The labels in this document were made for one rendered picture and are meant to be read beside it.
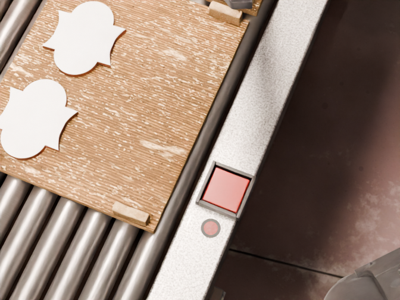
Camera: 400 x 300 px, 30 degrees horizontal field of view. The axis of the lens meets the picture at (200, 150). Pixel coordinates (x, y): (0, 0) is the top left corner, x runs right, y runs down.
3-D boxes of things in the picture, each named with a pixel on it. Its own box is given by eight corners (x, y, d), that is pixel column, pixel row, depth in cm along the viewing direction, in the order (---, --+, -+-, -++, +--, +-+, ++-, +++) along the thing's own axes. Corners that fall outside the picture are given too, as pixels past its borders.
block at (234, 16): (243, 18, 130) (244, 10, 128) (239, 27, 130) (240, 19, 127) (212, 8, 131) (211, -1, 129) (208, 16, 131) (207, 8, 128)
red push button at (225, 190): (250, 182, 121) (250, 179, 120) (236, 215, 120) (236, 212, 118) (215, 169, 122) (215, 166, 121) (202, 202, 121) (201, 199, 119)
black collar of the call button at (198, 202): (256, 180, 122) (256, 176, 120) (238, 221, 119) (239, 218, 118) (213, 163, 123) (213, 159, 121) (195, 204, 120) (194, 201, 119)
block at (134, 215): (151, 218, 118) (149, 213, 115) (146, 228, 117) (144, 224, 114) (117, 205, 119) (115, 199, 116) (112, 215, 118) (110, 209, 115)
